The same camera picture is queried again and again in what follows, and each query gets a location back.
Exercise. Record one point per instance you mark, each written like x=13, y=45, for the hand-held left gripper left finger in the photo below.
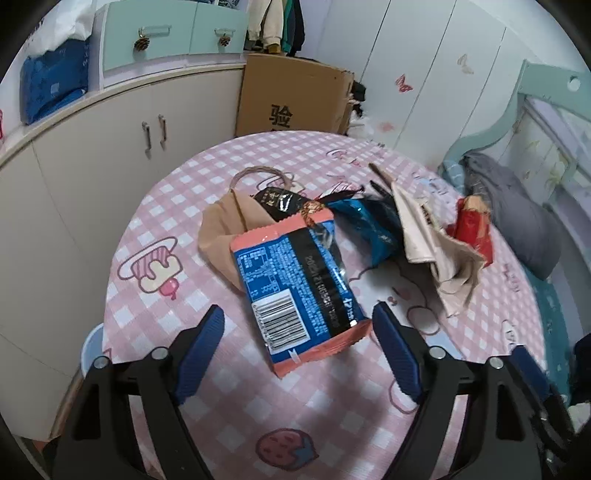
x=203, y=355

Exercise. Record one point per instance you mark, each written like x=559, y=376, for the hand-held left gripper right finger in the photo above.
x=397, y=355

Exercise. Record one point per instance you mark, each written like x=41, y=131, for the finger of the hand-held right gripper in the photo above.
x=531, y=374

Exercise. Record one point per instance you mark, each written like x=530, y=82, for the orange and blue snack packet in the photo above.
x=295, y=286

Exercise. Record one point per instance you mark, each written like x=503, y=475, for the brown paper bag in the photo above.
x=221, y=230

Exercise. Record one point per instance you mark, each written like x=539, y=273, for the beige paper bag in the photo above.
x=425, y=230

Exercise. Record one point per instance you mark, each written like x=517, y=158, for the blue snack wrapper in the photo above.
x=369, y=226

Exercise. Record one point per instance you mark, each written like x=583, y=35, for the red paper bag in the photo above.
x=471, y=230

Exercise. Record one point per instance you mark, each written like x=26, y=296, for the black snack wrapper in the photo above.
x=281, y=203

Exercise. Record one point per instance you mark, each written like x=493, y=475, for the light blue plastic bin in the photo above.
x=92, y=350

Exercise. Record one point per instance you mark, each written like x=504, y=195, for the grey cushion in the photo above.
x=517, y=212

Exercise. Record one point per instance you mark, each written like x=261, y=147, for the cream low cabinet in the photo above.
x=92, y=184

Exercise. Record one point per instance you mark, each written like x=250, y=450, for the clear plastic bag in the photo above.
x=360, y=123

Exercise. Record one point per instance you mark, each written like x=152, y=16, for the black bag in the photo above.
x=359, y=94

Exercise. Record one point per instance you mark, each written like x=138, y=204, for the pink butterfly sticker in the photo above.
x=404, y=83

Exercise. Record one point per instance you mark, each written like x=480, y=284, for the cardboard box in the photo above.
x=295, y=92

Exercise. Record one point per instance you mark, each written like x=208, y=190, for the pale butterfly sticker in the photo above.
x=464, y=62

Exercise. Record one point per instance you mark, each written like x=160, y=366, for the pinecone drawer knob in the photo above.
x=225, y=40
x=142, y=44

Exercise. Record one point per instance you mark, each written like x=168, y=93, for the white wardrobe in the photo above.
x=415, y=37

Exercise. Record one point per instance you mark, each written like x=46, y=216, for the teal drawer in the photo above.
x=217, y=18
x=138, y=18

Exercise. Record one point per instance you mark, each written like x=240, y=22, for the cream hanging garment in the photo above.
x=268, y=23

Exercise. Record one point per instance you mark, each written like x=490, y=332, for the black hanging garment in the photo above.
x=299, y=27

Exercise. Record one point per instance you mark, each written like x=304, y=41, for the green hanging garment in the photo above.
x=288, y=23

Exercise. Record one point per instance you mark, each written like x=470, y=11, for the white plastic bag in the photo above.
x=69, y=23

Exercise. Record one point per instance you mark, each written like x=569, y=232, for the teal bed frame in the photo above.
x=531, y=87

